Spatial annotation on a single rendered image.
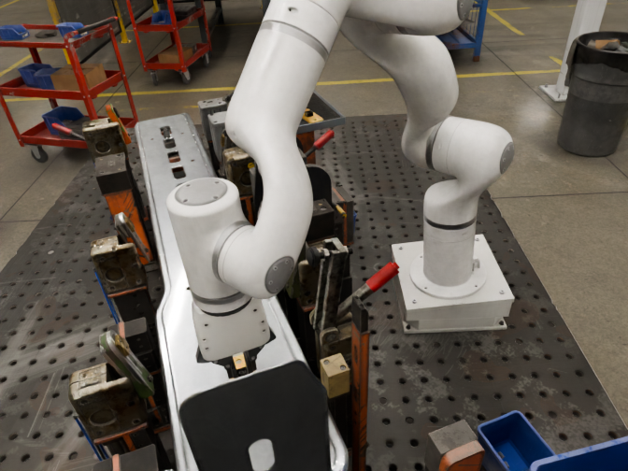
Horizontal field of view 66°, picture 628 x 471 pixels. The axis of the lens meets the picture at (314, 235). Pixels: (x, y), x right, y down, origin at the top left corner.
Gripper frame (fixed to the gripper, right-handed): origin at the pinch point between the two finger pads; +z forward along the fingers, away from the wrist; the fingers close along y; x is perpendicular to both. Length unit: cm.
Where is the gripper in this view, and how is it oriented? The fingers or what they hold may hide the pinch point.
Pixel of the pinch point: (241, 366)
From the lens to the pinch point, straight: 77.7
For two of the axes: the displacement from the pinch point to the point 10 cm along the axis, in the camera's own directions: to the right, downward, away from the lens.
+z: 0.5, 8.0, 5.9
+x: 3.5, 5.4, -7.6
